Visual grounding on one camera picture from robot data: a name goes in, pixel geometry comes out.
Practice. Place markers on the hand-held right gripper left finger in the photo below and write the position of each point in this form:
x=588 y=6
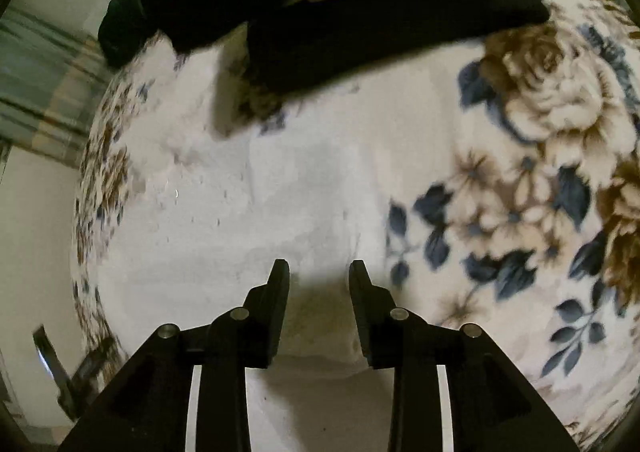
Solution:
x=278 y=292

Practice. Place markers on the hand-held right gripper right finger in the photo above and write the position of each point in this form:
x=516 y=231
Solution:
x=361 y=292

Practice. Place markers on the black garment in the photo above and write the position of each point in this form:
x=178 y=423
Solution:
x=320 y=17

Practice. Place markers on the floral printed blanket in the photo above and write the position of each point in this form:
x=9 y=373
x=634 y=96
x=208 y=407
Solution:
x=380 y=182

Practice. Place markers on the striped curtain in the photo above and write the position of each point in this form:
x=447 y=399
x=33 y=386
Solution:
x=40 y=82

